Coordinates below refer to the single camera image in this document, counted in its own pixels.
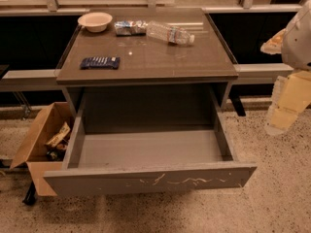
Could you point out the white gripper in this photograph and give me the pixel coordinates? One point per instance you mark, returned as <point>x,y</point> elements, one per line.
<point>298,44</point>

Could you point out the blue rxbar blueberry bar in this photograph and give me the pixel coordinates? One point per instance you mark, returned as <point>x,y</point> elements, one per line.
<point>100,62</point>

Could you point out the grey cabinet with glass top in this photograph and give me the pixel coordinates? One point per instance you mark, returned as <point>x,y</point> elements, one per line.
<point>157,84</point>

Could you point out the open grey top drawer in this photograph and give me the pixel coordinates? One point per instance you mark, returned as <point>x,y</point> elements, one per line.
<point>178,159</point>

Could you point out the clear plastic water bottle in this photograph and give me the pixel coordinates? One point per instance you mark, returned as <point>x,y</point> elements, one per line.
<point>169,33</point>

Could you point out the silver blue snack bag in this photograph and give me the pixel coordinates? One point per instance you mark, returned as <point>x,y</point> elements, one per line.
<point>130,27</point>

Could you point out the white bowl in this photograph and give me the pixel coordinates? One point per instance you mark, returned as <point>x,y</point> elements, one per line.
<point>95,22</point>

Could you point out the snack packets in box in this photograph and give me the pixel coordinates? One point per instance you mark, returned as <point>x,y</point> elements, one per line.
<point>57,145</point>

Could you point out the brown cardboard box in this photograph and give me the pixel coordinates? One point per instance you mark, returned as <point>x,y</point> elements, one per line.
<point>33,151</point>

